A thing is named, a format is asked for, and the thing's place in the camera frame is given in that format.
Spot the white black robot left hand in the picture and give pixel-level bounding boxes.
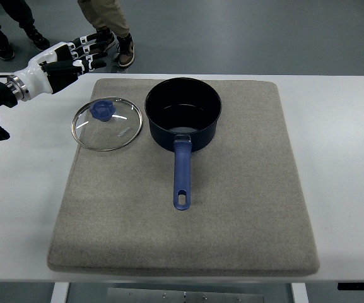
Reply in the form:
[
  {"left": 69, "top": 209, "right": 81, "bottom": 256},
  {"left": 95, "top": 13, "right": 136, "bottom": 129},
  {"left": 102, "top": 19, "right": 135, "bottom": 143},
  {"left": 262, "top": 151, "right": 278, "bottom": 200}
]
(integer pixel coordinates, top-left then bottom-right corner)
[{"left": 7, "top": 33, "right": 107, "bottom": 101}]

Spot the glass pot lid blue knob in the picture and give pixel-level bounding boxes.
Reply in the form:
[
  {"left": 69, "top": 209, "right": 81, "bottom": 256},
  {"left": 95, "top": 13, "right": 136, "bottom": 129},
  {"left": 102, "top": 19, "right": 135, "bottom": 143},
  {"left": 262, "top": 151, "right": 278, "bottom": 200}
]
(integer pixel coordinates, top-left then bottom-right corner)
[{"left": 71, "top": 97, "right": 143, "bottom": 152}]

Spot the person in black trousers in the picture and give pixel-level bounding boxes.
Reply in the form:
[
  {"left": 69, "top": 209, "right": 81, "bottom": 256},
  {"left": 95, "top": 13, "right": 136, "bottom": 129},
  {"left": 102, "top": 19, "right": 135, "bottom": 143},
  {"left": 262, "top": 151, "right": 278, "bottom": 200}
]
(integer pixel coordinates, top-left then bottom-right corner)
[{"left": 0, "top": 0, "right": 51, "bottom": 61}]

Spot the person in khaki trousers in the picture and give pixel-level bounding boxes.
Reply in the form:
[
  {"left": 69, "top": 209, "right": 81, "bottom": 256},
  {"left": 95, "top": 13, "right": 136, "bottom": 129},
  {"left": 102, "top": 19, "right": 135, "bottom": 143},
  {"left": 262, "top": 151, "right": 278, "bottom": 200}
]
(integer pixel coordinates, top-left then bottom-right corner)
[{"left": 78, "top": 0, "right": 135, "bottom": 68}]

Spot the dark blue saucepan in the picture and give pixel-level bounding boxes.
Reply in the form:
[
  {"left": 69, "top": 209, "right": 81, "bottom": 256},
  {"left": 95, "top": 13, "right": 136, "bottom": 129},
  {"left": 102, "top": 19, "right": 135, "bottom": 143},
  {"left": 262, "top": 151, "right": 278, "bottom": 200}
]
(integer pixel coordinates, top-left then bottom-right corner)
[{"left": 144, "top": 77, "right": 222, "bottom": 211}]

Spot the metal table crossbar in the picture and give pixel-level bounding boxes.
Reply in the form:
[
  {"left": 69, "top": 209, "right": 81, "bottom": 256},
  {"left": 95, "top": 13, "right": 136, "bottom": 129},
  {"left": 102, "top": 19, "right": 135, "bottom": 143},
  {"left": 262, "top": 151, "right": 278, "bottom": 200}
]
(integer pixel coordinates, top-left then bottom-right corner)
[{"left": 105, "top": 287, "right": 264, "bottom": 303}]

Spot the beige felt mat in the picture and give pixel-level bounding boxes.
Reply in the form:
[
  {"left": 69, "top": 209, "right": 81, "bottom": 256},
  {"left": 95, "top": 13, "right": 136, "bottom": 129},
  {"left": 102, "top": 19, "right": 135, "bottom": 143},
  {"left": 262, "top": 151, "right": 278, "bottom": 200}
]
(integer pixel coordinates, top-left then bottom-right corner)
[{"left": 47, "top": 80, "right": 320, "bottom": 277}]

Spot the black table control panel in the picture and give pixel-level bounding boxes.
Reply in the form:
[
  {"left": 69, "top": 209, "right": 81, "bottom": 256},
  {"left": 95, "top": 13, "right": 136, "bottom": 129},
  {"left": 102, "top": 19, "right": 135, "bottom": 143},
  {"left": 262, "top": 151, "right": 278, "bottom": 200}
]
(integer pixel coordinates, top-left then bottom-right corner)
[{"left": 338, "top": 282, "right": 364, "bottom": 291}]

